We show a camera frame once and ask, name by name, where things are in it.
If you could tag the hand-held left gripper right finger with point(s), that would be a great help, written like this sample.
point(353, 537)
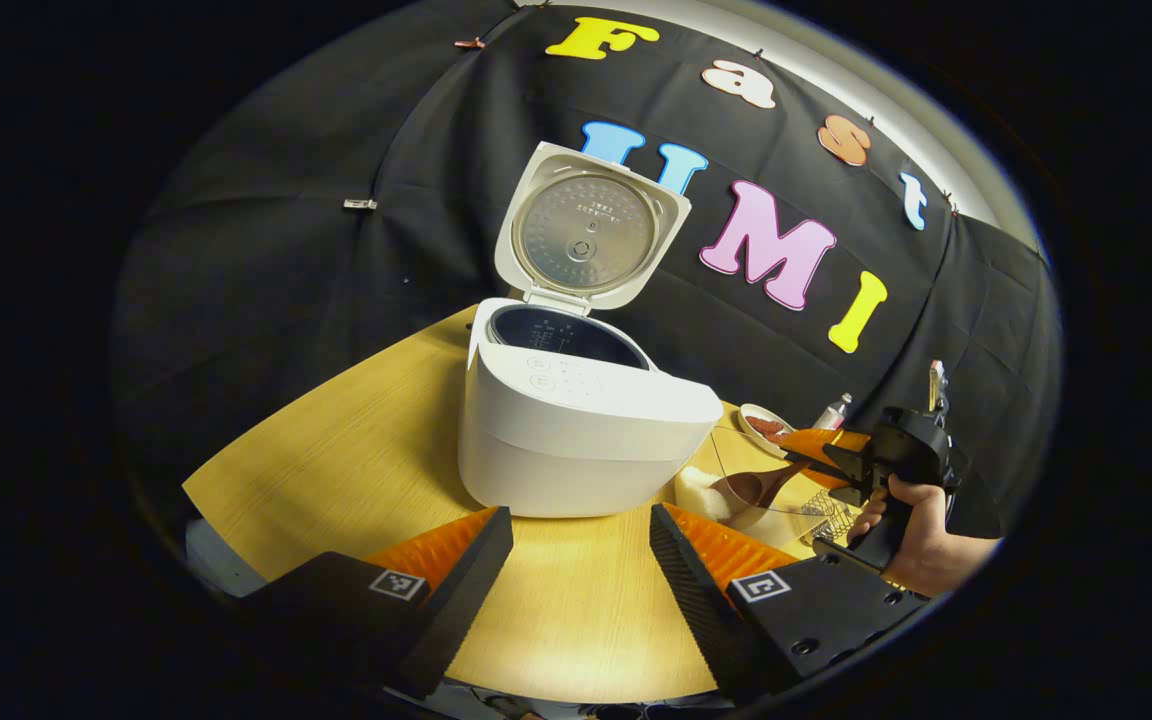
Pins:
point(696, 600)

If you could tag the clear bottle pink label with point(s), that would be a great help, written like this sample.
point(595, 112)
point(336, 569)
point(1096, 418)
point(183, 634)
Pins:
point(831, 412)

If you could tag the black backdrop cloth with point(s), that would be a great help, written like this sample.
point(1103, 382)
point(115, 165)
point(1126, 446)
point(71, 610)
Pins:
point(286, 250)

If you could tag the white rice cooker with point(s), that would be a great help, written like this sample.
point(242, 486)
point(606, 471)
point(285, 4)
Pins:
point(576, 440)

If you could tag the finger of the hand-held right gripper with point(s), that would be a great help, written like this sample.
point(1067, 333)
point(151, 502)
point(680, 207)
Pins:
point(831, 476)
point(826, 442)

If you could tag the clear rice container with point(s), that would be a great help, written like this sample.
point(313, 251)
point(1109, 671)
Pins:
point(786, 500)

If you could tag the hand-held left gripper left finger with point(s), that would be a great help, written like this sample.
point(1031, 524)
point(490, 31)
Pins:
point(461, 600)

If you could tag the white round plate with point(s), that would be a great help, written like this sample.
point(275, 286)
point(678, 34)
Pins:
point(751, 440)

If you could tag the white rice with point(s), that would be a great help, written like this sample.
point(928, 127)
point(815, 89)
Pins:
point(696, 490)

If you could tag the brown wooden spoon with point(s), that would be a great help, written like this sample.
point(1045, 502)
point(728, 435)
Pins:
point(741, 488)

